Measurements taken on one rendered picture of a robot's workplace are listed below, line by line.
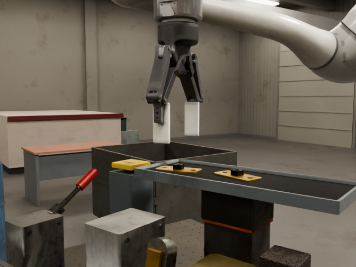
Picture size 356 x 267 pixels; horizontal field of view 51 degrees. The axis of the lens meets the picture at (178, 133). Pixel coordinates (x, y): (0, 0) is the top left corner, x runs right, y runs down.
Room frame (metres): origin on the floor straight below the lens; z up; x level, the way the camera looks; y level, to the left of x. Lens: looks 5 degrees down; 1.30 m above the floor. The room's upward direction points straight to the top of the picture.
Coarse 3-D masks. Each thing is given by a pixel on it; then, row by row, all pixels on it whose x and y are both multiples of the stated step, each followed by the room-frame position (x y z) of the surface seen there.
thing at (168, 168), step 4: (176, 164) 0.69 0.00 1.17; (180, 164) 0.69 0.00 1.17; (156, 168) 0.70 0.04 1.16; (160, 168) 0.70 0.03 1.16; (164, 168) 0.70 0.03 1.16; (168, 168) 0.70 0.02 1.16; (172, 168) 0.70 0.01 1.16; (176, 168) 0.69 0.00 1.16; (180, 168) 0.69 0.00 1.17; (184, 168) 0.70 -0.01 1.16; (188, 168) 0.70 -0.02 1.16; (192, 168) 0.70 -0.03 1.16; (196, 168) 0.70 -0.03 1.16; (200, 168) 0.70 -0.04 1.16; (180, 172) 0.67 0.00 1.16; (184, 172) 0.67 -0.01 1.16; (188, 172) 0.67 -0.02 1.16; (192, 172) 0.66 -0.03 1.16; (196, 172) 0.67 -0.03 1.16
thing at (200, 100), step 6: (186, 60) 0.70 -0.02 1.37; (192, 66) 0.72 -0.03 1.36; (192, 72) 0.72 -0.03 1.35; (180, 78) 0.73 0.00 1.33; (186, 78) 0.73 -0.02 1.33; (192, 78) 0.73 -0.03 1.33; (186, 84) 0.74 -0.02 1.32; (192, 84) 0.73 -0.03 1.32; (186, 90) 0.75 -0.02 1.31; (192, 90) 0.74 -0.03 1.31; (186, 96) 0.76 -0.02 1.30; (192, 96) 0.75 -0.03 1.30; (198, 96) 0.76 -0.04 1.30
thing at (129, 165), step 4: (124, 160) 0.81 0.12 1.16; (128, 160) 0.81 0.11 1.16; (132, 160) 0.81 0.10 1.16; (136, 160) 0.81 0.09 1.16; (112, 164) 0.78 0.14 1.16; (116, 164) 0.78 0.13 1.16; (120, 164) 0.77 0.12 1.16; (124, 164) 0.76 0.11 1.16; (128, 164) 0.76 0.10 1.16; (132, 164) 0.76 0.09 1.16; (136, 164) 0.76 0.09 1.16; (140, 164) 0.77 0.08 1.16; (144, 164) 0.78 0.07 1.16; (148, 164) 0.79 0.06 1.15; (120, 168) 0.77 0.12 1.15; (124, 168) 0.76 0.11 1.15; (128, 168) 0.75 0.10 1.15; (132, 168) 0.75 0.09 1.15
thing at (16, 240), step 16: (16, 224) 0.68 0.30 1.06; (32, 224) 0.68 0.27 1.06; (48, 224) 0.70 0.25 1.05; (16, 240) 0.68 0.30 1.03; (32, 240) 0.68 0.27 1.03; (48, 240) 0.70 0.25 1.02; (16, 256) 0.68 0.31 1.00; (32, 256) 0.68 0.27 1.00; (48, 256) 0.70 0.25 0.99; (64, 256) 0.73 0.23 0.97
